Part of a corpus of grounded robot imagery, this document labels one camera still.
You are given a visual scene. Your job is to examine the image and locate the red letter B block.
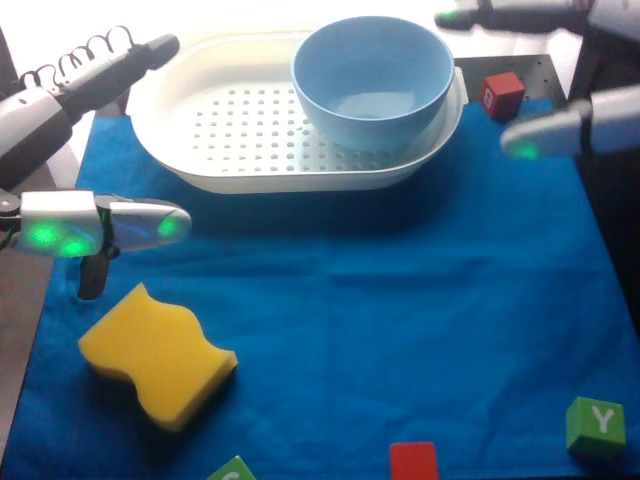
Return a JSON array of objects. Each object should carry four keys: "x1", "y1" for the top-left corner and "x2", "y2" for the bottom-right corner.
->
[{"x1": 480, "y1": 71, "x2": 526, "y2": 123}]

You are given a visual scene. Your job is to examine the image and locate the light blue plastic bowl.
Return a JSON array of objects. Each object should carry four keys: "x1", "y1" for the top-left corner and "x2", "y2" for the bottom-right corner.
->
[{"x1": 291, "y1": 17, "x2": 456, "y2": 150}]

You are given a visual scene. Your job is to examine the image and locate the dark brown oblong piece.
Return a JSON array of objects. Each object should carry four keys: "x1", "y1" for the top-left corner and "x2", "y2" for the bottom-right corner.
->
[{"x1": 77, "y1": 253, "x2": 110, "y2": 301}]

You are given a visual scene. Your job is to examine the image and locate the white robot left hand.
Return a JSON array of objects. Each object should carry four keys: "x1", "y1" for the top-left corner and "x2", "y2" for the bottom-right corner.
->
[{"x1": 0, "y1": 33, "x2": 193, "y2": 259}]

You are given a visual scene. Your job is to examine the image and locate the green letter Y block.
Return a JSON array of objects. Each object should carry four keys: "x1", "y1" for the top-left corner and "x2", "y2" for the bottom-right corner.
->
[{"x1": 565, "y1": 396, "x2": 627, "y2": 459}]

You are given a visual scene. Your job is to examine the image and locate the green letter C block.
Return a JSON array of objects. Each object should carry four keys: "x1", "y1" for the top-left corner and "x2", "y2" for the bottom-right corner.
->
[{"x1": 205, "y1": 454, "x2": 259, "y2": 480}]

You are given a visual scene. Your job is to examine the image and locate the plain red block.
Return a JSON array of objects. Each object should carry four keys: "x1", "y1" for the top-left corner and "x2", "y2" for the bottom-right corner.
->
[{"x1": 389, "y1": 441, "x2": 440, "y2": 480}]

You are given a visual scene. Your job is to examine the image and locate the blue table cloth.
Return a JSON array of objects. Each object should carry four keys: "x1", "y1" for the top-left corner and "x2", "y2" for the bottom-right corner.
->
[{"x1": 0, "y1": 94, "x2": 640, "y2": 480}]

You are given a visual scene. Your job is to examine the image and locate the white perforated drainer tray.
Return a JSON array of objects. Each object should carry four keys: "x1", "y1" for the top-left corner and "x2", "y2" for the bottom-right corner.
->
[{"x1": 125, "y1": 30, "x2": 470, "y2": 195}]

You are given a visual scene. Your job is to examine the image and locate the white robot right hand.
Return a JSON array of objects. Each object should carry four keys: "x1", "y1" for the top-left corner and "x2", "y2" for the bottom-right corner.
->
[{"x1": 433, "y1": 0, "x2": 640, "y2": 162}]

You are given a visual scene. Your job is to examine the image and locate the yellow sponge with green pad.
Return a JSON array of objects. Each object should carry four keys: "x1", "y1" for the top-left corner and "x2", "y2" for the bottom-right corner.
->
[{"x1": 78, "y1": 282, "x2": 239, "y2": 434}]

